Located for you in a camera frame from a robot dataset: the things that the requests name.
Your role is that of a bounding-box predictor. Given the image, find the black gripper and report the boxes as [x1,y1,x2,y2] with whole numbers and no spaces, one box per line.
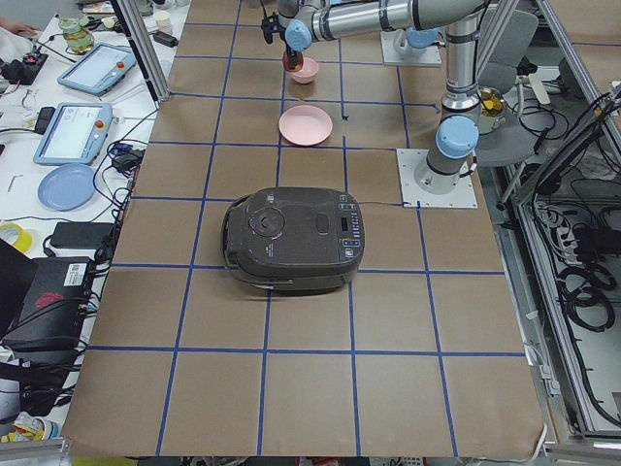
[283,45,304,63]

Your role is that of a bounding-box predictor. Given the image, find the teach pendant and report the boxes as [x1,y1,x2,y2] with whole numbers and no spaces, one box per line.
[33,102,113,166]
[57,43,137,96]

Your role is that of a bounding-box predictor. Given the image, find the far teach pendant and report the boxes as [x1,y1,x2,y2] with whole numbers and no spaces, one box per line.
[57,43,137,96]

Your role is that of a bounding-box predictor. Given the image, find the aluminium frame post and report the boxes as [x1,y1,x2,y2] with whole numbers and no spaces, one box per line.
[111,0,170,103]

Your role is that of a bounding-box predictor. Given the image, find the yellow tape roll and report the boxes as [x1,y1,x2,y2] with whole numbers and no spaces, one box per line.
[0,222,33,253]

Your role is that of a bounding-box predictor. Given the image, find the black laptop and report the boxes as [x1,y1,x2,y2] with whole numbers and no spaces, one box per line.
[1,241,94,351]

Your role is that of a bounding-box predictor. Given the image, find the pink bowl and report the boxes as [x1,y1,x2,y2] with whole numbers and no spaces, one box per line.
[289,57,319,84]

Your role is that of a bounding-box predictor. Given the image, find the grey office chair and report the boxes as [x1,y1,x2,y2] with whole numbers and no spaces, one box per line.
[475,5,539,167]

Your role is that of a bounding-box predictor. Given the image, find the dark rice cooker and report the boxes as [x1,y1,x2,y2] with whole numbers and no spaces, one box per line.
[221,186,365,292]

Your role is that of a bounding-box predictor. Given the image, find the near teach pendant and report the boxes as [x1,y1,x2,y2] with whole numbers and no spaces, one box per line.
[33,102,113,166]

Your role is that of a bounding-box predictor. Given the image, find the black power adapter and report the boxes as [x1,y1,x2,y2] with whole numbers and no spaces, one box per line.
[49,222,113,250]

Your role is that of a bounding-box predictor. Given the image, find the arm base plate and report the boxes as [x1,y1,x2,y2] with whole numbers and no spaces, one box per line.
[396,149,477,209]
[380,28,441,68]

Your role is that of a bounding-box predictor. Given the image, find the red apple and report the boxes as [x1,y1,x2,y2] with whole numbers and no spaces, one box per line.
[282,51,304,73]

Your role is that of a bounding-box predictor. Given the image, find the blue plate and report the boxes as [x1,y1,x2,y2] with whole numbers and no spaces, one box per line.
[38,163,95,212]

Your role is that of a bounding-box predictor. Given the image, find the pink plate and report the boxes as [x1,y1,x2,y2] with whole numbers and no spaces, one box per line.
[278,105,333,147]

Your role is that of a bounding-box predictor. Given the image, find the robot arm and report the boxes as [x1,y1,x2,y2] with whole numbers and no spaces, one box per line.
[274,1,489,177]

